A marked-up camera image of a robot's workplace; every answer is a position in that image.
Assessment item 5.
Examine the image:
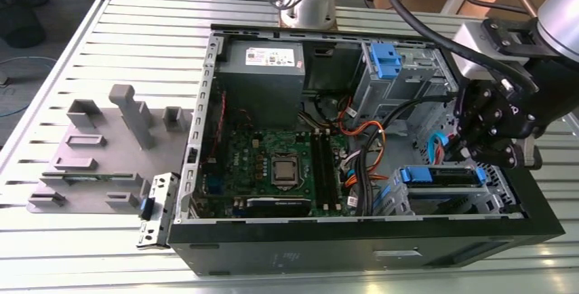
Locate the black bin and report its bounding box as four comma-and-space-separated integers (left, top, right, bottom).
0, 2, 47, 49

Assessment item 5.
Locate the blue data wire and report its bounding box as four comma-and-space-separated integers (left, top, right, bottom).
424, 130, 454, 167

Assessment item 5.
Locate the metal optical drive cage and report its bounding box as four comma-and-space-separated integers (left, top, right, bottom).
352, 38, 458, 135

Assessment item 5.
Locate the metal disk bay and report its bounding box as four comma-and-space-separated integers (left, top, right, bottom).
388, 164, 516, 217

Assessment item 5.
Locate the black RAM slot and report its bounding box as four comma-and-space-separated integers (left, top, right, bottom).
322, 129, 342, 209
311, 129, 331, 209

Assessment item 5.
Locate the black open PC case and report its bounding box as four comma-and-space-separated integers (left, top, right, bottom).
165, 22, 567, 278

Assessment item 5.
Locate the silver CPU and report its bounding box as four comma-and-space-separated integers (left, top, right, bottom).
272, 161, 299, 184

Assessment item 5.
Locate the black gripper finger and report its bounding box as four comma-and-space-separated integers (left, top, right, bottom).
454, 80, 510, 146
456, 134, 544, 170

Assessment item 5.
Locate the grey power supply unit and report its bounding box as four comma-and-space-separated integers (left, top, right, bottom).
215, 40, 306, 129

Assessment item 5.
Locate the grey parts rack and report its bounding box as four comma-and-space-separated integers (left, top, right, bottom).
27, 83, 195, 214

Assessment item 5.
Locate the green RAM stick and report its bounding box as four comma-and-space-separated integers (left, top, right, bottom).
65, 171, 116, 182

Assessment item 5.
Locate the hard disk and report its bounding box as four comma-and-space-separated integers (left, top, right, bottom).
382, 166, 488, 215

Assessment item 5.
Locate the black graphics card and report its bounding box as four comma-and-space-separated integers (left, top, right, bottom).
235, 196, 314, 219

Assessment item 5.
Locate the thin red wire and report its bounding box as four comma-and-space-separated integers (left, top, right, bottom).
209, 90, 227, 165

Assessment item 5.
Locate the CPU socket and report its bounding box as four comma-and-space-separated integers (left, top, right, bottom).
267, 152, 308, 192

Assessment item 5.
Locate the orange red wire bundle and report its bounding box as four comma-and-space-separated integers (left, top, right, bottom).
339, 97, 390, 190

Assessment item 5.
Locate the thick black cable bundle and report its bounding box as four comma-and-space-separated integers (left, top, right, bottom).
355, 96, 456, 215

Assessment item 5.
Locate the blue plastic drive latch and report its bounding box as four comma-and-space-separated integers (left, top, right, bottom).
370, 42, 403, 80

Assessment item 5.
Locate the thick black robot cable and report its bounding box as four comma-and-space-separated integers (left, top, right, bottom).
383, 0, 540, 96

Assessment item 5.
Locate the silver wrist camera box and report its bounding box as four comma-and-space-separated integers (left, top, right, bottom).
451, 22, 503, 81

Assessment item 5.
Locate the green motherboard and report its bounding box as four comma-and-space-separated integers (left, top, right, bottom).
199, 127, 359, 219

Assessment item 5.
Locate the metal card retention bracket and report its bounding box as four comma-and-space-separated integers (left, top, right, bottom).
135, 171, 181, 249

